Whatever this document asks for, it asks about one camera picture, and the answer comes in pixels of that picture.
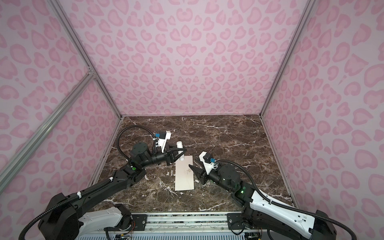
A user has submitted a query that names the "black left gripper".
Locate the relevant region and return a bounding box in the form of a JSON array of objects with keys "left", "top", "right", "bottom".
[{"left": 140, "top": 143, "right": 187, "bottom": 170}]

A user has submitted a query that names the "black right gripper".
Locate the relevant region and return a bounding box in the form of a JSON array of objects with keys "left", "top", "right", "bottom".
[{"left": 188, "top": 159, "right": 233, "bottom": 193}]

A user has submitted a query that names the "white glue stick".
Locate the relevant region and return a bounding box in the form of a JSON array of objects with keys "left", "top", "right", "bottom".
[{"left": 176, "top": 140, "right": 186, "bottom": 162}]

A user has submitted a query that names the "cream white envelope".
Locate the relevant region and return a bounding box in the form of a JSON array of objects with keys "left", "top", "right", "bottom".
[{"left": 175, "top": 156, "right": 195, "bottom": 191}]

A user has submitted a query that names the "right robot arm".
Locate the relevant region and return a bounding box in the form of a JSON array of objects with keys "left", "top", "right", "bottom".
[{"left": 189, "top": 164, "right": 337, "bottom": 240}]

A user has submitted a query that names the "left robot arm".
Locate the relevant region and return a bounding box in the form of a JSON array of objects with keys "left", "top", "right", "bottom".
[{"left": 38, "top": 142, "right": 187, "bottom": 240}]

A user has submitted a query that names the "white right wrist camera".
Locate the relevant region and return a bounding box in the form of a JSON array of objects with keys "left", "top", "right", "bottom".
[{"left": 199, "top": 152, "right": 218, "bottom": 175}]

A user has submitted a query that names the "black right corrugated cable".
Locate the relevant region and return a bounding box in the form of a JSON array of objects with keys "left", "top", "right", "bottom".
[{"left": 214, "top": 159, "right": 358, "bottom": 240}]

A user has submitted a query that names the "metal base rail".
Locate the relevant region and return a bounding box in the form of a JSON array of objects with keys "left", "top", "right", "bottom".
[{"left": 78, "top": 212, "right": 269, "bottom": 240}]

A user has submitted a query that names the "aluminium corner frame post right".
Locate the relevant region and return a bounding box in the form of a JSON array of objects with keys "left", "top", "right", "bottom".
[{"left": 259, "top": 0, "right": 319, "bottom": 119}]

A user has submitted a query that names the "aluminium corner frame post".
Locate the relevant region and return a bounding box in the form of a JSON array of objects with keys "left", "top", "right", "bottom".
[
  {"left": 259, "top": 0, "right": 319, "bottom": 119},
  {"left": 47, "top": 0, "right": 123, "bottom": 120}
]

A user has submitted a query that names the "aluminium diagonal frame bar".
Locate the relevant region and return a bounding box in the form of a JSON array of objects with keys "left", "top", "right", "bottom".
[{"left": 1, "top": 71, "right": 94, "bottom": 193}]

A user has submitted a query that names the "aluminium corner frame post left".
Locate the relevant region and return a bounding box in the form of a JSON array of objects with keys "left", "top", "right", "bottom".
[{"left": 47, "top": 0, "right": 123, "bottom": 120}]

